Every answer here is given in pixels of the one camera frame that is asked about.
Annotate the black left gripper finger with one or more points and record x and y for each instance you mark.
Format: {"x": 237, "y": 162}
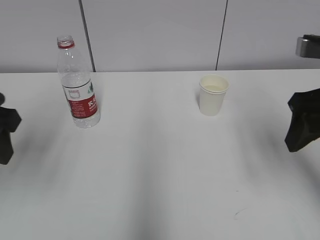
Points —
{"x": 9, "y": 117}
{"x": 6, "y": 148}

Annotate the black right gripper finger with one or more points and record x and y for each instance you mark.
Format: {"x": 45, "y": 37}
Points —
{"x": 305, "y": 120}

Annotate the clear water bottle red label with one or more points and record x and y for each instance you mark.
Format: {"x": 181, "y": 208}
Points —
{"x": 75, "y": 78}

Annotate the white paper cup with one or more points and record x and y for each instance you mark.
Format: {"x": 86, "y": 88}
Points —
{"x": 213, "y": 89}

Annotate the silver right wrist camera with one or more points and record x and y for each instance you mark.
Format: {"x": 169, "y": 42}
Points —
{"x": 308, "y": 46}

